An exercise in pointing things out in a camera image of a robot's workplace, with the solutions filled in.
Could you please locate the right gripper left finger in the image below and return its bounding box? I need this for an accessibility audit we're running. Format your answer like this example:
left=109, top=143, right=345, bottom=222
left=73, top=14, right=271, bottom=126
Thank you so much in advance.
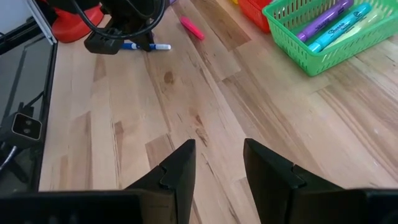
left=124, top=139, right=197, bottom=224

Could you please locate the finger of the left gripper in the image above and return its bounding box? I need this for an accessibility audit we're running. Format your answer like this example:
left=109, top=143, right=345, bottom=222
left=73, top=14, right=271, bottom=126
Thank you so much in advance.
left=131, top=29, right=155, bottom=53

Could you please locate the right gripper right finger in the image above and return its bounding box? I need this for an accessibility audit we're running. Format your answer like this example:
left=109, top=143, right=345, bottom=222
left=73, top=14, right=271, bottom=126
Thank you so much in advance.
left=243, top=138, right=368, bottom=224

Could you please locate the blue Expo marker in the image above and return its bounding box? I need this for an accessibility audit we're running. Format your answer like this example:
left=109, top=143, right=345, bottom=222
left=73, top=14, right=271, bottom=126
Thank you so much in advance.
left=120, top=42, right=172, bottom=52

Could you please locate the pink highlighter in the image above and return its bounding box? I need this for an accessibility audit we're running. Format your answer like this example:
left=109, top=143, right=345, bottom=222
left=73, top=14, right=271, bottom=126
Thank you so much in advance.
left=179, top=15, right=206, bottom=41

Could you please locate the teal Sharpie highlighter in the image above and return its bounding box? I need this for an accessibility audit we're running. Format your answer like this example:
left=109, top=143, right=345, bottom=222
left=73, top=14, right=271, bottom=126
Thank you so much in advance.
left=307, top=2, right=373, bottom=54

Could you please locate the purple highlighter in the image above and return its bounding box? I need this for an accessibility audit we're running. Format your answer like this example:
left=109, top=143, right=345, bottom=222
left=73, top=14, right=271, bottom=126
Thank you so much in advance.
left=296, top=0, right=355, bottom=43

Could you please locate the pale green highlighter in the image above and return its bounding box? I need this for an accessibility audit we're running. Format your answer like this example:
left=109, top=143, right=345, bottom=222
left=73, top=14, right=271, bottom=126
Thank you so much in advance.
left=323, top=6, right=390, bottom=52

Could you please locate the red plastic basket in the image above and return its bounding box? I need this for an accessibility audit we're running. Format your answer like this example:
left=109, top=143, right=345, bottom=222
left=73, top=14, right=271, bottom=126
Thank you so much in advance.
left=238, top=0, right=274, bottom=34

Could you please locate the green plastic basket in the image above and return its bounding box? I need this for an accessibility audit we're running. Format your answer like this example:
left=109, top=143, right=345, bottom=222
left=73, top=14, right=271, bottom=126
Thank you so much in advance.
left=262, top=0, right=398, bottom=77

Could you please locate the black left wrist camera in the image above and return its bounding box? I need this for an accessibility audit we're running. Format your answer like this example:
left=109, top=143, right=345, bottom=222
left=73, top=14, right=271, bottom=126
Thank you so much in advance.
left=83, top=27, right=125, bottom=56

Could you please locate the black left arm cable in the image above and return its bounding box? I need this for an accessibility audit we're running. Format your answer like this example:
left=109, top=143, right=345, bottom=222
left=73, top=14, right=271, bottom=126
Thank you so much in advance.
left=70, top=0, right=167, bottom=40

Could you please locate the silver aluminium rail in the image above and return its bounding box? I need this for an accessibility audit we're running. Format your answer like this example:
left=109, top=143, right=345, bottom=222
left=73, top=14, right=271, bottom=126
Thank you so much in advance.
left=24, top=0, right=58, bottom=45

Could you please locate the black aluminium table frame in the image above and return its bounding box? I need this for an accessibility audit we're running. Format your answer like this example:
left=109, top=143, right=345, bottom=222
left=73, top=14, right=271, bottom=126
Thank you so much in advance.
left=0, top=18, right=59, bottom=192

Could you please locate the small grey table camera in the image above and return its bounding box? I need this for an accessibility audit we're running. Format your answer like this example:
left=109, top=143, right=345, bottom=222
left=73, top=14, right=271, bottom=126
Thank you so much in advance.
left=0, top=111, right=44, bottom=151

